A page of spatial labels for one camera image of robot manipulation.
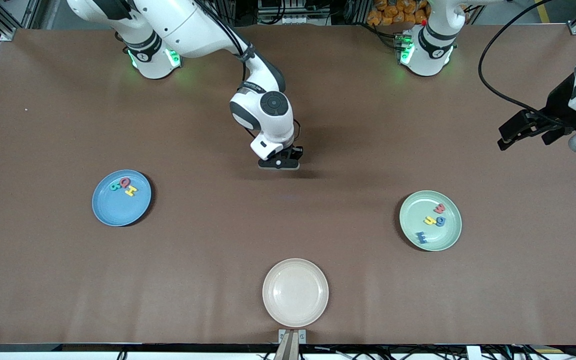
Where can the orange mesh bag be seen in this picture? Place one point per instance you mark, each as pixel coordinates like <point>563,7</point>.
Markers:
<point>393,12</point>

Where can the blue foam lowercase m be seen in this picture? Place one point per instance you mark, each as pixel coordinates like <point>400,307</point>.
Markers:
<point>421,237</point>

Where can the white socket box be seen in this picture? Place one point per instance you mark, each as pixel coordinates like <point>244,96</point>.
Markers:
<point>293,17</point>

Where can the aluminium profile post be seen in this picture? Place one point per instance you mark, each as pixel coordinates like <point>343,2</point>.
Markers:
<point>288,350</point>

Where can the beige plate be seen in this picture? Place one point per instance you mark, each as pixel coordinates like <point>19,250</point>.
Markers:
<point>295,292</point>

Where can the green plate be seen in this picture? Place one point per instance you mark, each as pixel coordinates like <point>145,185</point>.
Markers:
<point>443,240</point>

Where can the red foam lowercase w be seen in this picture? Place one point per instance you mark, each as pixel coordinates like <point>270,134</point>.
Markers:
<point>439,208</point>

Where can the yellow foam lowercase h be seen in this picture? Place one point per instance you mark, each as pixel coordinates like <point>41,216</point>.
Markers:
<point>429,220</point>

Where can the blue foam lowercase g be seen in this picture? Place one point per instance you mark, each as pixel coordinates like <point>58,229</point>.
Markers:
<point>441,221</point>

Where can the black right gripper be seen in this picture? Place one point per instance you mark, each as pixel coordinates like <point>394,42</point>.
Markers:
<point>297,151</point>

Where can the yellow foam letter H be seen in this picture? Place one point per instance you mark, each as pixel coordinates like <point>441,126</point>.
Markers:
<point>131,191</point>

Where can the metal table edge bracket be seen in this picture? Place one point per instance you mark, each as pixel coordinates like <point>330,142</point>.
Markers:
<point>282,334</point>

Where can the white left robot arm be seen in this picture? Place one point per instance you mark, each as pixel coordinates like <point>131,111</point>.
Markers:
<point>435,45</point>

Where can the red foam letter Q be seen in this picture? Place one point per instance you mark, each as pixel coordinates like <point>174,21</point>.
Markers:
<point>121,182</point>

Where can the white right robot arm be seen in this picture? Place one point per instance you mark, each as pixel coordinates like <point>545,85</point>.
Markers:
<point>183,20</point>

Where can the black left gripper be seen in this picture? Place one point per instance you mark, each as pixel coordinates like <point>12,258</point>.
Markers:
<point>557,108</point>

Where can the teal digit 6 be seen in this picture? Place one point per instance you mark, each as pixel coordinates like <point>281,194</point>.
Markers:
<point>114,186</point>

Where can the blue plate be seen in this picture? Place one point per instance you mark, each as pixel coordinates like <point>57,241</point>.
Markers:
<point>118,210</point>

